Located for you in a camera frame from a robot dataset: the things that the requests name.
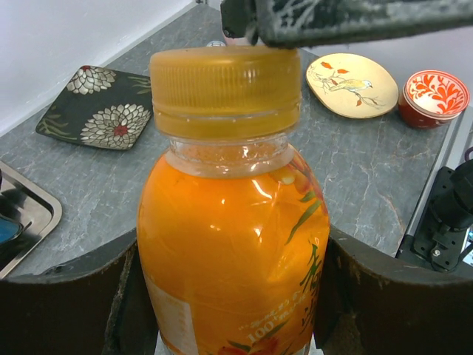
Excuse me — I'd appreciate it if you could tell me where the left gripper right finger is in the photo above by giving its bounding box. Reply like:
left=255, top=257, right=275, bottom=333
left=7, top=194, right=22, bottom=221
left=314, top=227, right=472, bottom=354

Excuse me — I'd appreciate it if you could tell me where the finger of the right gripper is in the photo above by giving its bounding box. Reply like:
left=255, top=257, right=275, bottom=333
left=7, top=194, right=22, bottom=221
left=220, top=0, right=472, bottom=48

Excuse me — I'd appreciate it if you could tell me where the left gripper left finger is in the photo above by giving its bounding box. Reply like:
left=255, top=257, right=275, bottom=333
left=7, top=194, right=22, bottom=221
left=1, top=230, right=158, bottom=354

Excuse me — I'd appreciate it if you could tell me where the orange juice bottle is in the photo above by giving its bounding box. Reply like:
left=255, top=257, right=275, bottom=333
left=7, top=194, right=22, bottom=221
left=137, top=46, right=330, bottom=354

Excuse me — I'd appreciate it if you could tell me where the clear Pocari Sweat bottle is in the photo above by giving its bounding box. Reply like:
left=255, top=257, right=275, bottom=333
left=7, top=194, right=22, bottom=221
left=206, top=40, right=226, bottom=47

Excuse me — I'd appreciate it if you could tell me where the pink mug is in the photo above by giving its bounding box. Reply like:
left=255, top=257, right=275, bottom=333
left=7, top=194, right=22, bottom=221
left=222, top=29, right=252, bottom=46

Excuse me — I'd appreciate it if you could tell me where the beige bird plate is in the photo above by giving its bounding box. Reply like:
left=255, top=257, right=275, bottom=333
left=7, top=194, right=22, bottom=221
left=306, top=53, right=399, bottom=119

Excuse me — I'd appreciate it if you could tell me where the metal tray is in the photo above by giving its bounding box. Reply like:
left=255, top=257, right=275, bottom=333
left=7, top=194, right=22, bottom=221
left=1, top=162, right=63, bottom=279

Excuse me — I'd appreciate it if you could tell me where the blue star-shaped dish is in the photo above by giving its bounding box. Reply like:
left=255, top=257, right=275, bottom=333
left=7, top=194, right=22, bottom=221
left=0, top=216, right=24, bottom=246

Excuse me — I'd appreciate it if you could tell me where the red white patterned bowl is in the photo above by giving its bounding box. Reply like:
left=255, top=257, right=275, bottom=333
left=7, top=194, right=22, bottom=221
left=398, top=70, right=470, bottom=129

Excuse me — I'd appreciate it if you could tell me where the black floral rectangular plate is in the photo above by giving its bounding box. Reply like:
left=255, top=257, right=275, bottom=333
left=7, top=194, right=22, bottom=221
left=35, top=65, right=153, bottom=151

